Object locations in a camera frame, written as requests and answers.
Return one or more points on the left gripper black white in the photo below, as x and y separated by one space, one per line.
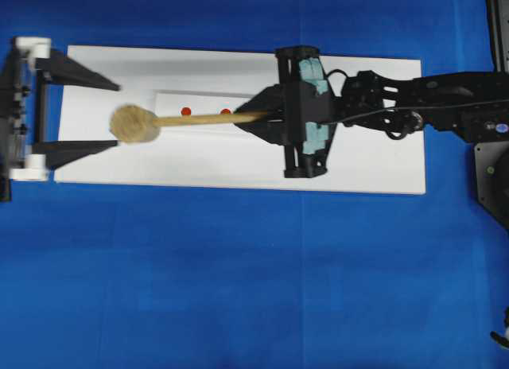
19 161

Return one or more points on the wooden mallet hammer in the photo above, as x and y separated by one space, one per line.
134 124

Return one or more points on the black clip bottom right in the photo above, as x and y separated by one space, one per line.
502 339

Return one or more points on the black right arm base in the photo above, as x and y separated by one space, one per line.
491 158

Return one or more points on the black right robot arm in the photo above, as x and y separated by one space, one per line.
455 103

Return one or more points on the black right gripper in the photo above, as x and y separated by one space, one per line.
307 100

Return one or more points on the small white raised block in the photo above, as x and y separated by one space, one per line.
170 104

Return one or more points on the large white foam board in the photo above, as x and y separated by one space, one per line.
220 156

